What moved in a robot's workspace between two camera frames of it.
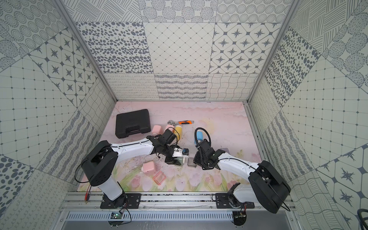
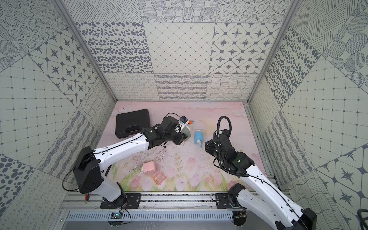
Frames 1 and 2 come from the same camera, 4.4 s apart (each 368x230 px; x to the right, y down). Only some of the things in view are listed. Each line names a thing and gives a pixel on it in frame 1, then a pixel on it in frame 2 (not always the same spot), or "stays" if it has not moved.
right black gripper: (196, 160) -> (209, 147)
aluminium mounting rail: (85, 201) stays
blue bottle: (200, 137) stays
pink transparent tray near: (159, 178) stays
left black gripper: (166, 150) -> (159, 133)
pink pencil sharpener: (149, 168) stays
